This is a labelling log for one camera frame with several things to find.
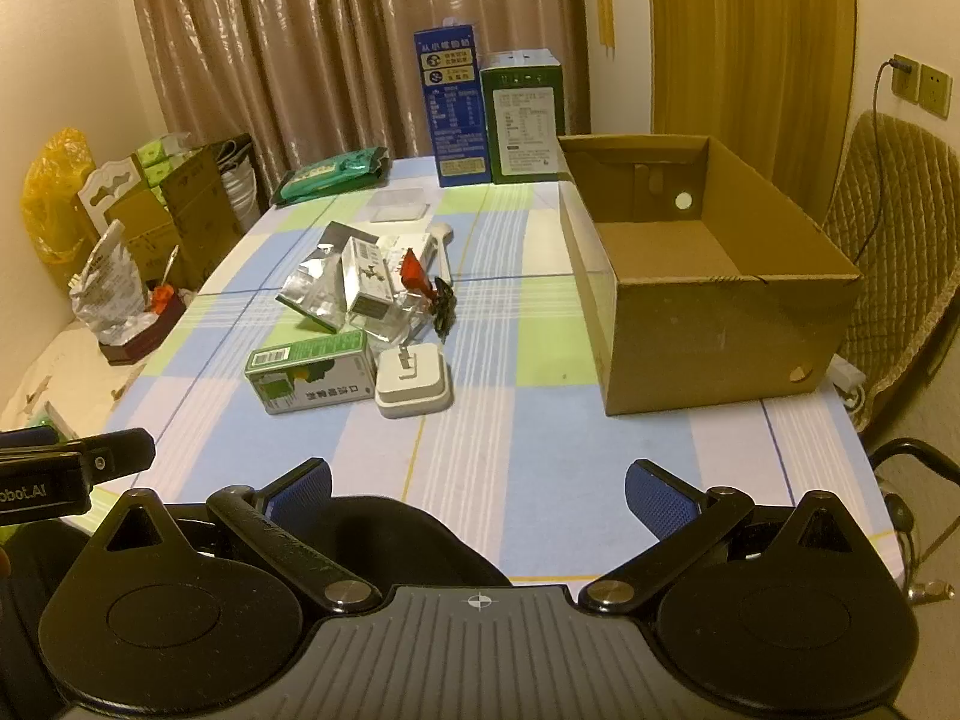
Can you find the yellow wall strip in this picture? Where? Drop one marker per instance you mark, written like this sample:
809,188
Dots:
605,7

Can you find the dark wooden tray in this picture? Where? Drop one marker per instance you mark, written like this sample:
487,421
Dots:
142,334

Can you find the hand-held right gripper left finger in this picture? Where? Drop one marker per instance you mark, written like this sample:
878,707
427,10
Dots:
300,495

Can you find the wall socket with plug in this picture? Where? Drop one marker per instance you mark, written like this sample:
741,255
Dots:
906,79

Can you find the white carved chair back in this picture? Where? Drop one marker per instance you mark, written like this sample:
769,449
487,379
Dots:
112,184

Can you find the beige spoon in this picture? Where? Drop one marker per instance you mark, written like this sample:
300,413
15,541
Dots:
444,231

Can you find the green wipes packet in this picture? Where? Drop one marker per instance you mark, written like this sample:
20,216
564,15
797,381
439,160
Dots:
330,174

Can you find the clear plastic box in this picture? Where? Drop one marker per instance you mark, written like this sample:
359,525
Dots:
382,331

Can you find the red snack packet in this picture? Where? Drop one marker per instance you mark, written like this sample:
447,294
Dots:
414,274

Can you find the clear plastic lid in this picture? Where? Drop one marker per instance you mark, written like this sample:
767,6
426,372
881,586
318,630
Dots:
399,205

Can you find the silver foil pouch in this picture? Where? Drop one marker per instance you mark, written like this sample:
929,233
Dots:
315,285

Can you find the white charger box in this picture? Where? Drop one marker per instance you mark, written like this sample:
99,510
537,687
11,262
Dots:
412,390

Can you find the small white green box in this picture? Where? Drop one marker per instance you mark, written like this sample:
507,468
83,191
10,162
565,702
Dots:
369,277

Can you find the quilted chair cover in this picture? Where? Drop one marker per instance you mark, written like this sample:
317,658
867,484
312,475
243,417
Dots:
900,240

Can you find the stack of green boxes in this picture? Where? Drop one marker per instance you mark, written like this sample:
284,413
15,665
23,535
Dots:
159,161

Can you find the small brown cardboard box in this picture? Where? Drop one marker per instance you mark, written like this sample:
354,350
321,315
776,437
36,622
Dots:
146,232

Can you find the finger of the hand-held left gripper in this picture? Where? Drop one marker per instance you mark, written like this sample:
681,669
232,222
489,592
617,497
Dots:
124,454
30,438

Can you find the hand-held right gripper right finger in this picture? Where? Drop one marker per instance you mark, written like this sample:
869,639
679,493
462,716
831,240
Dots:
658,496

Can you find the large brown cardboard box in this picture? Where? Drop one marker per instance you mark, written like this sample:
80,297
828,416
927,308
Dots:
199,217

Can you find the black curved tube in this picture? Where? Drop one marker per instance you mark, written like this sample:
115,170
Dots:
911,446

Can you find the crumpled plastic bag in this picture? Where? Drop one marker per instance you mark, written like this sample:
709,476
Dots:
109,285

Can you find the brown curtain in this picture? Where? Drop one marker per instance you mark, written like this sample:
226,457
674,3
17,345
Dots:
300,52

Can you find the tall blue carton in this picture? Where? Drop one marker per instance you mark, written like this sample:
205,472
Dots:
454,127

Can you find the wooden door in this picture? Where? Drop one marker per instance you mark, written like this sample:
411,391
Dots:
750,52

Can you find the plaid desktop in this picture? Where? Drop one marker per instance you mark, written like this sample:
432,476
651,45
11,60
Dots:
525,390

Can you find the yellow plastic bag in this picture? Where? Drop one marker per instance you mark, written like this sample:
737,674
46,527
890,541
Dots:
56,195

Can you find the green carton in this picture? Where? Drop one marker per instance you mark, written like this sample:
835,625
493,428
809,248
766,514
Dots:
525,127

